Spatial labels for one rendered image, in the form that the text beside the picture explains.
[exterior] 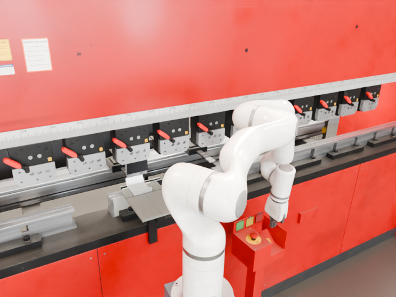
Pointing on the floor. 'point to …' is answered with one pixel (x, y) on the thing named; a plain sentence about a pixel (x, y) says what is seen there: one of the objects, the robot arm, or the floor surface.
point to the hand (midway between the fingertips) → (273, 223)
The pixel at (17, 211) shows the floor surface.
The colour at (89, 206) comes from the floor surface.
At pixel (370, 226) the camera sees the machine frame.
